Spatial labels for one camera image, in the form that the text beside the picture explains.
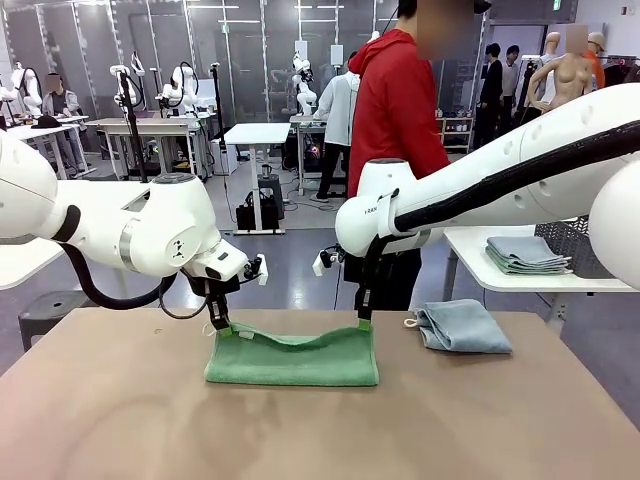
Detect person in black coat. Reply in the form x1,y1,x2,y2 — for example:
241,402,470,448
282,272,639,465
474,42,505,150

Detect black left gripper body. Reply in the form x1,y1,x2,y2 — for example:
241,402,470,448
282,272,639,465
185,272,242,302

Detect dark grey step stool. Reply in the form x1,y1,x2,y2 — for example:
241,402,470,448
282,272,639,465
18,289,97,352

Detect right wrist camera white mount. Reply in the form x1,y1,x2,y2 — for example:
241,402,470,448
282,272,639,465
312,244,347,278

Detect white computer tower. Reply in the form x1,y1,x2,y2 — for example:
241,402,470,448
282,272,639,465
209,138,239,176

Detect black bag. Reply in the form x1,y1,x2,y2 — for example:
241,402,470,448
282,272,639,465
257,192,286,233
235,192,259,232

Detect black camera stand pole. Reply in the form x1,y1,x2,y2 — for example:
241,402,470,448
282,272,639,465
208,62,227,151

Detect right arm black braided sleeve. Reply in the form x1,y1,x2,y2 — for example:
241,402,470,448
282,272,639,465
366,119,640,301

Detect person's right forearm red sleeve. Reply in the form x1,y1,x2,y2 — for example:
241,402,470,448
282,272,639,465
419,139,452,179

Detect large white side table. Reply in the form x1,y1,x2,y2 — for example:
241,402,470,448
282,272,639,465
442,224,640,324

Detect white desk with lit computer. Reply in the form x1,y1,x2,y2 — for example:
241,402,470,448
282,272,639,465
288,114,331,197

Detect grey perforated plastic basket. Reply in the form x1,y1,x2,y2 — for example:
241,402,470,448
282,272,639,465
533,215,609,280

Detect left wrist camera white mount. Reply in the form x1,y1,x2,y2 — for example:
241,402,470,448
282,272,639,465
239,253,270,288

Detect person in white hoodie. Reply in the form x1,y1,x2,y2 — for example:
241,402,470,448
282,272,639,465
308,49,362,203

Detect person in red jacket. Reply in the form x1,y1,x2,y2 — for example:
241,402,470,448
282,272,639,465
344,0,452,312

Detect left arm black hose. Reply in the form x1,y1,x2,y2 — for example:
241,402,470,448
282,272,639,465
58,204,214,320

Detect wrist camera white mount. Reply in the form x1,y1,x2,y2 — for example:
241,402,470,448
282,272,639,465
239,253,270,288
312,244,347,278

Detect wooden shoe shelf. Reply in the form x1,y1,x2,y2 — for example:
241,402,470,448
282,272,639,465
434,115,475,154

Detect white standing desk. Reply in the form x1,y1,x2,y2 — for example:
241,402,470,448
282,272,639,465
223,122,292,236

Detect nude mannequin with black trousers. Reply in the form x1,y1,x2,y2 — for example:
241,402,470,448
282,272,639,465
527,24,596,117

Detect blue-grey towel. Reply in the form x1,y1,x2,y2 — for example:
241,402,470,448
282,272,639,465
484,234,569,262
403,298,514,355

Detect black tripod pole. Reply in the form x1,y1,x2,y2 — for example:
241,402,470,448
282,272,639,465
118,69,150,184

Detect person in grey jacket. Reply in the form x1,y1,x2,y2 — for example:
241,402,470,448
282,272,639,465
42,73,87,172

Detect white robot workbench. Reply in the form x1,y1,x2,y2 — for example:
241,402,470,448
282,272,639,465
97,115,214,197

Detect white office table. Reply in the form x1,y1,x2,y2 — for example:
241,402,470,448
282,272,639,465
0,123,90,179

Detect clothes rack with dark garments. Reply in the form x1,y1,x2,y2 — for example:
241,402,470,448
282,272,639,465
599,54,640,92

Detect white mannequin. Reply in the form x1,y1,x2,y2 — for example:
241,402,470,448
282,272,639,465
522,32,562,122

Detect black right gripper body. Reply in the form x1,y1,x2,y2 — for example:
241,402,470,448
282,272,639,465
343,252,381,295

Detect person in white shirt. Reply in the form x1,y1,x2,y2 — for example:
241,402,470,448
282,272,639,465
501,44,522,132

